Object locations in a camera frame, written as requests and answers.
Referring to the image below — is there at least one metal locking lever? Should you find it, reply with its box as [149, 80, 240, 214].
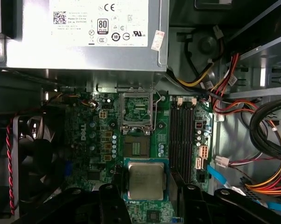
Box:
[151, 90, 163, 131]

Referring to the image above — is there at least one black PC case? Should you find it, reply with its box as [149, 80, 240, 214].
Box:
[0, 0, 281, 224]

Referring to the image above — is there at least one grey power supply unit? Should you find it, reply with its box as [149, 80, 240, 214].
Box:
[5, 0, 170, 75]

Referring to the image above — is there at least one grey optical drive cage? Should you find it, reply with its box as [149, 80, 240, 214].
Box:
[226, 23, 281, 100]

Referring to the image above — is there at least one blue SATA cable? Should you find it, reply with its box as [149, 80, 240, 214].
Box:
[206, 163, 281, 212]

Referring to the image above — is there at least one orange red wire bundle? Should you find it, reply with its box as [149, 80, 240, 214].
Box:
[210, 53, 281, 196]

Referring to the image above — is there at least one silver CPU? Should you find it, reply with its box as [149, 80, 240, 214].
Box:
[123, 158, 170, 201]

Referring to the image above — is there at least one black RAM slot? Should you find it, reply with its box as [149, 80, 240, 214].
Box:
[170, 102, 176, 175]
[189, 102, 195, 183]
[183, 102, 189, 183]
[176, 102, 182, 177]

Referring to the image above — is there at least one metal socket cover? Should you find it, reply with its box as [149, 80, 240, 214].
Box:
[118, 86, 154, 136]

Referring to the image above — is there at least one red black fan wire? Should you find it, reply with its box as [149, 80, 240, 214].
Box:
[5, 123, 17, 216]

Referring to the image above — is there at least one small white wire connector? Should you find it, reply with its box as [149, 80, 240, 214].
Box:
[214, 154, 231, 169]

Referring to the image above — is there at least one black case fan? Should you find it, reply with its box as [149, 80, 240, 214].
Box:
[13, 113, 70, 203]

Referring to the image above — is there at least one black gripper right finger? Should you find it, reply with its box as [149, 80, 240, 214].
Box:
[170, 173, 281, 224]

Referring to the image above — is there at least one CPU socket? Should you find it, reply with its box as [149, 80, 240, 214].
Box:
[121, 127, 156, 161]

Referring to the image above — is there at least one green motherboard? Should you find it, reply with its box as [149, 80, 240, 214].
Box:
[65, 91, 215, 224]

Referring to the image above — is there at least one black round cable bundle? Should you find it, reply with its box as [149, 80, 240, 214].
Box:
[249, 97, 281, 185]

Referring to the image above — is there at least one yellow black wire bundle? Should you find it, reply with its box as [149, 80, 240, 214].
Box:
[167, 23, 226, 94]

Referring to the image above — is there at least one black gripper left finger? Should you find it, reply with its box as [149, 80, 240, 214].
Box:
[13, 183, 131, 224]

